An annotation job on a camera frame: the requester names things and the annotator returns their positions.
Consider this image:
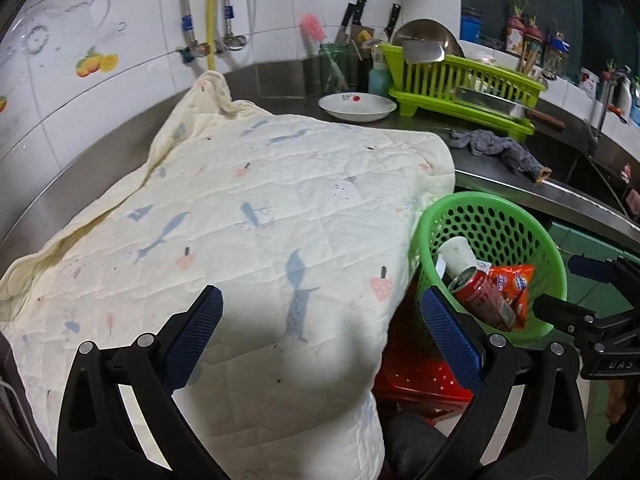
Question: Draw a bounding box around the person's right hand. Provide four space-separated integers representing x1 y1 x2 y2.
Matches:
604 382 632 429

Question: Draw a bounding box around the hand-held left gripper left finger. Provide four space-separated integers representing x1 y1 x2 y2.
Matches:
56 285 224 480

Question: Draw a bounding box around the cream quilted printed blanket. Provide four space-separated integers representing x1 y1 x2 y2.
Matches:
0 71 457 480

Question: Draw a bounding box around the person's knee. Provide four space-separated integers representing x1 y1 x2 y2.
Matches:
384 411 447 480

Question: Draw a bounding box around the green plastic dish rack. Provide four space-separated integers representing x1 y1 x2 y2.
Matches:
377 41 547 142

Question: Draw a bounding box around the teal bottle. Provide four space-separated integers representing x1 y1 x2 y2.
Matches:
368 52 391 99

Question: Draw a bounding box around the blue container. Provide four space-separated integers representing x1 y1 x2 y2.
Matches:
459 7 484 44

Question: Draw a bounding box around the metal faucet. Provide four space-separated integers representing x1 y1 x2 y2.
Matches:
584 74 621 157

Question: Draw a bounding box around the braided metal hose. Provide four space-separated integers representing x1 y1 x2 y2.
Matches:
222 0 237 42
177 0 197 47

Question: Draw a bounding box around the white paper cup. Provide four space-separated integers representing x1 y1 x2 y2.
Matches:
439 236 479 280

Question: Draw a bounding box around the white shallow dish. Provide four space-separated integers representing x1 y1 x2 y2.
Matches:
318 92 398 122

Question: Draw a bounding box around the green glass jar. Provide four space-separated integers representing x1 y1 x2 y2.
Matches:
319 42 351 97

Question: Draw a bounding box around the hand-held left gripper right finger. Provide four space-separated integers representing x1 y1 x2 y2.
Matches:
421 286 587 480

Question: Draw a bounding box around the green perforated plastic basket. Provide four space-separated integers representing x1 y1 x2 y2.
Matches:
409 190 569 347

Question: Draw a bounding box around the yellow hose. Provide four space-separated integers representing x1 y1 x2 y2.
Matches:
206 0 224 72

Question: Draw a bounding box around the cleaver with wooden handle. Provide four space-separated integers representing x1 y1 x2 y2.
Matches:
453 85 567 129

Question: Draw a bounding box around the steel bowl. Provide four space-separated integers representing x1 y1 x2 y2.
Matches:
392 18 464 59

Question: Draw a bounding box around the grey rag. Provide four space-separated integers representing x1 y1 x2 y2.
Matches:
446 128 552 182

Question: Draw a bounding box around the red plastic stool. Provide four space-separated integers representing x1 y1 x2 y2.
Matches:
372 284 474 414

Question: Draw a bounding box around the red drink can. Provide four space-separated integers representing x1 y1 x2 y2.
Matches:
446 266 517 332

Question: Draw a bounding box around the white bottle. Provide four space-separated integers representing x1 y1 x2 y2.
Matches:
614 74 637 117

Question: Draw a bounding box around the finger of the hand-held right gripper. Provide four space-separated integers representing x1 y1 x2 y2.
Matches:
532 295 604 334
568 255 624 286

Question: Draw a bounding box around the orange snack packet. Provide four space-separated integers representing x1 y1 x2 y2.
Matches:
486 264 537 332

